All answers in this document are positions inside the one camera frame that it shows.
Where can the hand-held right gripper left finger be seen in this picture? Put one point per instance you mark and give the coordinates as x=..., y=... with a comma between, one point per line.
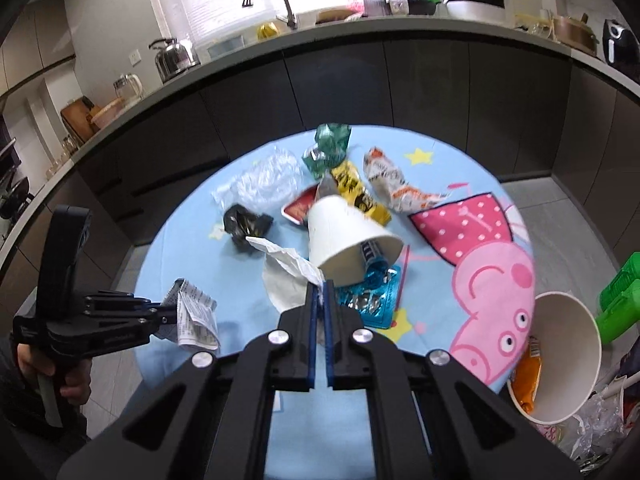
x=313, y=330

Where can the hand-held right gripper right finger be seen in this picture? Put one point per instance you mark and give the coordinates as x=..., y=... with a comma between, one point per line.
x=329, y=330

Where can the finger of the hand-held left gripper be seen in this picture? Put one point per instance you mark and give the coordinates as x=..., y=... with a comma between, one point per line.
x=157, y=329
x=120, y=304

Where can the white printed receipt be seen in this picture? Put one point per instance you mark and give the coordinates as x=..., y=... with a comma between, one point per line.
x=197, y=320

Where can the white tissue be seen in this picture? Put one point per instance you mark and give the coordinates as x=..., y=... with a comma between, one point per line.
x=285, y=285

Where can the white orange food wrapper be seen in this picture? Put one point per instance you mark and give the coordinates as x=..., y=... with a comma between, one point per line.
x=385, y=175

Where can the large white paper bucket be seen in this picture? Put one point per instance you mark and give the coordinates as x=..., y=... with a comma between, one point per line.
x=565, y=360

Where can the person's left hand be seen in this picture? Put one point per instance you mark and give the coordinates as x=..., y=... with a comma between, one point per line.
x=75, y=385

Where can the blue foil blister pack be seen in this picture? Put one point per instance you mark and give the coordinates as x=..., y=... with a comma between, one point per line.
x=370, y=305

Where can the white paper cup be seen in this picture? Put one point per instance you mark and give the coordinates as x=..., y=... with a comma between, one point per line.
x=340, y=240

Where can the black kitchen appliance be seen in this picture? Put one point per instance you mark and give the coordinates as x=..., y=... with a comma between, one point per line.
x=12, y=170

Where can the red foil wrapper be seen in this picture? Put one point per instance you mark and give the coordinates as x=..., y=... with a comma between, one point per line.
x=297, y=208

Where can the black crumpled wrapper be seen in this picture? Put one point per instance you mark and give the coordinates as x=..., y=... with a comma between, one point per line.
x=242, y=222

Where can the wooden cutting board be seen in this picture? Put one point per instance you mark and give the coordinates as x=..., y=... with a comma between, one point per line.
x=75, y=120

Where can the yellow snack packet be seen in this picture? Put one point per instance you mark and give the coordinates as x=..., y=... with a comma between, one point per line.
x=357, y=192

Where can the beige plastic container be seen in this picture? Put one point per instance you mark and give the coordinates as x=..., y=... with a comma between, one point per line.
x=107, y=114

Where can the clear plastic bag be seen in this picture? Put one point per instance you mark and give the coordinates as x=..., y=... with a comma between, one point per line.
x=265, y=180

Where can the glass jug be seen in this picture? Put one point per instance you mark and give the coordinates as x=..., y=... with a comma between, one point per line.
x=127, y=87

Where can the green foil wrapper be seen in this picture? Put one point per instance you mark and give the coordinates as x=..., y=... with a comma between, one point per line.
x=330, y=145

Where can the blue cartoon tablecloth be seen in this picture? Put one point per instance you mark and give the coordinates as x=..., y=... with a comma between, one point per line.
x=440, y=180

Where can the orange snack wrapper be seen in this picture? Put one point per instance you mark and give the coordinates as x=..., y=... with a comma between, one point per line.
x=527, y=380

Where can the steel kettle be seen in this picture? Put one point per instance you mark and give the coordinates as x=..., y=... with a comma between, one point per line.
x=172, y=60

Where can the dark kitchen cabinets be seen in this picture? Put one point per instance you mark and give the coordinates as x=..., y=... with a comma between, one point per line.
x=350, y=85

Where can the crumpled clear plastic sheet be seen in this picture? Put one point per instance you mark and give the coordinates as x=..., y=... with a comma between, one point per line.
x=600, y=420

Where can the green plastic crate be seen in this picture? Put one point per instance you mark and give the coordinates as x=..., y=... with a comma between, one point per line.
x=620, y=305

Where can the bright window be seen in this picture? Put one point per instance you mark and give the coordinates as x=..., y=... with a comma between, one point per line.
x=200, y=0

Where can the yellow object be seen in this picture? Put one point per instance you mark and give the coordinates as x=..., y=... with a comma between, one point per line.
x=267, y=31

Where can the grey kitchen countertop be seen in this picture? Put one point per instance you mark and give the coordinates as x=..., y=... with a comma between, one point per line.
x=380, y=25

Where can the round brown tray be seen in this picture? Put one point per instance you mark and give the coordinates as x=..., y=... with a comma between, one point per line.
x=335, y=14

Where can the steel kitchen faucet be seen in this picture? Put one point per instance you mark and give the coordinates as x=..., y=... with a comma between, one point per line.
x=285, y=0

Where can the white rice cooker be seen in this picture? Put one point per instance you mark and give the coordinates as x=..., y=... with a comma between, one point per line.
x=472, y=2

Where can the clear glass cups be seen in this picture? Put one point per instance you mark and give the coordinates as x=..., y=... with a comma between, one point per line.
x=532, y=24

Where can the black air fryer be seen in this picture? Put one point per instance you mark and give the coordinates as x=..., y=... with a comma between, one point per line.
x=620, y=42

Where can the white wall socket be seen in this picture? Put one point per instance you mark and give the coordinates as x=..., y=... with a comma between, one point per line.
x=135, y=57

